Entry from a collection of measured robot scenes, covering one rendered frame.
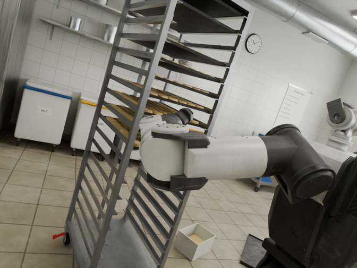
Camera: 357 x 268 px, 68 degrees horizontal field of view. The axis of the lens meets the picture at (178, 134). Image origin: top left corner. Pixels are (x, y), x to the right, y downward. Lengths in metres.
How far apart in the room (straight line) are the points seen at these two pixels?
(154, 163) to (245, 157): 0.18
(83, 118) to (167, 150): 3.10
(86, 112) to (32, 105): 0.60
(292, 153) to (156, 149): 0.28
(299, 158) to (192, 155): 0.22
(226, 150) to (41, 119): 3.22
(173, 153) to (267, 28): 4.79
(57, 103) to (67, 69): 0.76
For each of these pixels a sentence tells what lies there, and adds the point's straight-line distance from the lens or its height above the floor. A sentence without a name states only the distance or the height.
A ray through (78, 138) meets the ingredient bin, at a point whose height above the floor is 0.27.
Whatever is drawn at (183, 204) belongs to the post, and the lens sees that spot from 1.65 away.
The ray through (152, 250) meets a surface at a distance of 1.94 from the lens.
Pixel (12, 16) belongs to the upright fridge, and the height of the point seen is 1.44.
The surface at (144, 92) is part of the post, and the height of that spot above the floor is 1.23.
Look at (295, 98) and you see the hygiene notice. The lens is 5.80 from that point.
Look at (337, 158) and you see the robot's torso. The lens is 0.71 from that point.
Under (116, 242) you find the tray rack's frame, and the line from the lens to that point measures 2.05.
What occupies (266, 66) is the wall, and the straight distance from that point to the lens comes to 5.25.
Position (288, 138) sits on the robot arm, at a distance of 0.62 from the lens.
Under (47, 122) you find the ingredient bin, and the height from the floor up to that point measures 0.39.
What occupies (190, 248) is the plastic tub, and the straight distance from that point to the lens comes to 2.38.
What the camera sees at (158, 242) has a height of 0.32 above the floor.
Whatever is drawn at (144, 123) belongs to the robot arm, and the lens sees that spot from 0.73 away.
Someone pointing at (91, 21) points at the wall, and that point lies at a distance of 4.18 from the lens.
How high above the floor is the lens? 1.32
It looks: 10 degrees down
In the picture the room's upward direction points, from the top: 18 degrees clockwise
